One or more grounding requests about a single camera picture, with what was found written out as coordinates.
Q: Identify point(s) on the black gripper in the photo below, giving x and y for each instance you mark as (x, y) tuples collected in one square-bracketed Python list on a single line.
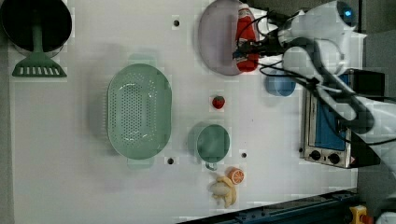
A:
[(269, 46)]

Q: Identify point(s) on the red ketchup bottle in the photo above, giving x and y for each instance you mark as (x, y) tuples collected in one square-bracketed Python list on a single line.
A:
[(245, 34)]

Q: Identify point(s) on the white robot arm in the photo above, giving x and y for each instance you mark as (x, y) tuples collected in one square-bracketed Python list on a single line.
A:
[(313, 46)]

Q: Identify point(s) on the grey oval plate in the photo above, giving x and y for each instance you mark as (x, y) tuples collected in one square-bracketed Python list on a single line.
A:
[(216, 36)]

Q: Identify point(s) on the blue bowl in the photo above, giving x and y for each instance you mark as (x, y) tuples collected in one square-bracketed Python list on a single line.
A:
[(277, 84)]

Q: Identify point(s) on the small red strawberry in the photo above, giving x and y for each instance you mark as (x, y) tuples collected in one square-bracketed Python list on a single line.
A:
[(218, 102)]

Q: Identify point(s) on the orange half slice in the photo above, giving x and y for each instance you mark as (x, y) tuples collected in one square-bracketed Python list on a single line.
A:
[(236, 175)]

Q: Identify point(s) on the green colander basket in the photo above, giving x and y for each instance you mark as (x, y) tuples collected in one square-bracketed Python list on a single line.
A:
[(139, 112)]

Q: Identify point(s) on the peeled banana toy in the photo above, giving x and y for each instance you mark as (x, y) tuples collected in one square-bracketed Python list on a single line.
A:
[(224, 189)]

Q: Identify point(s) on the green spatula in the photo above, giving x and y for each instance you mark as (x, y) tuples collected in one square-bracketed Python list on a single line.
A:
[(38, 63)]

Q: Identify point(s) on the black pan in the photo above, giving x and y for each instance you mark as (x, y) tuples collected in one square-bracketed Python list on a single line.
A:
[(18, 17)]

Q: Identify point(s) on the green cup with handle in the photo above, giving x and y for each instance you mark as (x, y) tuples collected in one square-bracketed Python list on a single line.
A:
[(212, 145)]

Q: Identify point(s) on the blue metal frame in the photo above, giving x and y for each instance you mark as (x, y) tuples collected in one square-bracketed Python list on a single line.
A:
[(329, 208)]

